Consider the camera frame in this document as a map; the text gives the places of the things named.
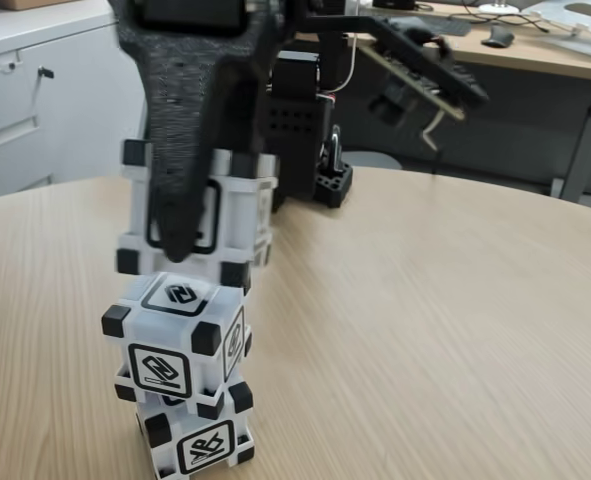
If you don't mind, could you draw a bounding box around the white cube stacked-diamonds symbol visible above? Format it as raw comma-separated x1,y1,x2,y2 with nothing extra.
116,138,281,289

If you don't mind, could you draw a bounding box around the white cube zigzag-diamond symbol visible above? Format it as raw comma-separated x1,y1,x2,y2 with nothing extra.
101,272,253,420

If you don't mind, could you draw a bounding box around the white metal cabinet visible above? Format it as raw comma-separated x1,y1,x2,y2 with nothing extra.
0,7,149,204

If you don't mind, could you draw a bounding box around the brown cardboard box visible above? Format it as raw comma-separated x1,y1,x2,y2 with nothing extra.
0,0,112,11

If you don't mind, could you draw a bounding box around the black computer keyboard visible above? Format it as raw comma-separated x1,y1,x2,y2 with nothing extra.
442,17,474,37

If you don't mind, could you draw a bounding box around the black computer mouse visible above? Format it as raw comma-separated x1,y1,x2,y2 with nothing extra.
480,24,516,50

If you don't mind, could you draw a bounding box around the white round monitor base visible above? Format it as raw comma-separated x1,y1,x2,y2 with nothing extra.
477,0,522,15

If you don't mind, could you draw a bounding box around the wooden office desk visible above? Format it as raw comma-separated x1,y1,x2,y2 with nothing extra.
344,0,591,202

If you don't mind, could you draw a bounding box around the white cube crossed-lines symbol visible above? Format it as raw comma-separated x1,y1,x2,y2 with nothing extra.
134,382,256,476

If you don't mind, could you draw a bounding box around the silver laptop stand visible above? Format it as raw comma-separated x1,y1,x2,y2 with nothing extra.
534,2,591,59

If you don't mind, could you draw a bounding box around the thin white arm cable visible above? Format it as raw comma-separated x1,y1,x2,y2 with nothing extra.
330,0,360,97

